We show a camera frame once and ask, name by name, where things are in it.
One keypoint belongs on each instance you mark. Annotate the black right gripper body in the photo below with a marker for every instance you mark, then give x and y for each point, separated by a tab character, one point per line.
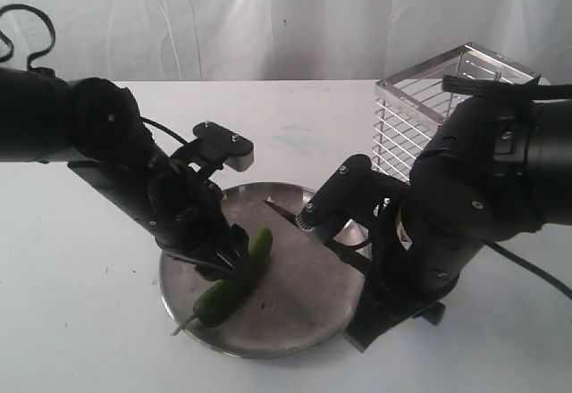
393	292

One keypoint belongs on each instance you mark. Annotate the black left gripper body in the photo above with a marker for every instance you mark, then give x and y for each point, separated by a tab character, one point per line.
186	207

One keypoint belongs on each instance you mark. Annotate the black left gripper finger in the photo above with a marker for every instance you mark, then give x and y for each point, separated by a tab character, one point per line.
232	258

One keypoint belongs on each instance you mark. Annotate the black handled kitchen knife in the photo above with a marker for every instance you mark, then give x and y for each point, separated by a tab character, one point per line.
348	254

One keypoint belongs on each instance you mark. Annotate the green chili pepper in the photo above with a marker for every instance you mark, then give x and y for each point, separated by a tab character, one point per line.
217	304

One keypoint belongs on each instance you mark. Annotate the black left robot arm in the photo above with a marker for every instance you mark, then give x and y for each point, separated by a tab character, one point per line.
96	128

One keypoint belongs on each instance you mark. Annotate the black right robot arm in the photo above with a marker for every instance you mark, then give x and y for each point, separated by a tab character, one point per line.
492	171

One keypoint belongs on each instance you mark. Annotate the round steel plate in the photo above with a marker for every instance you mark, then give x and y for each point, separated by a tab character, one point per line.
307	294

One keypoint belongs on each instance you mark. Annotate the white backdrop curtain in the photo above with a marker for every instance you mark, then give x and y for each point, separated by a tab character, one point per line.
295	39

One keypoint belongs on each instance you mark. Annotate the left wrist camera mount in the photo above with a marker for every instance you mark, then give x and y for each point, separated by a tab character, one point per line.
215	146

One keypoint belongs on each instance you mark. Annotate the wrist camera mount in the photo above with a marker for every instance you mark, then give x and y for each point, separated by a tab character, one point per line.
215	146
353	191

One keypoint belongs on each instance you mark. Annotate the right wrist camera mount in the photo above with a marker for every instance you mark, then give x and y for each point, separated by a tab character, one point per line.
353	191

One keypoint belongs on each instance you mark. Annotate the chrome wire utensil holder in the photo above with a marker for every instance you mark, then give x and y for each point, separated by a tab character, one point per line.
411	105

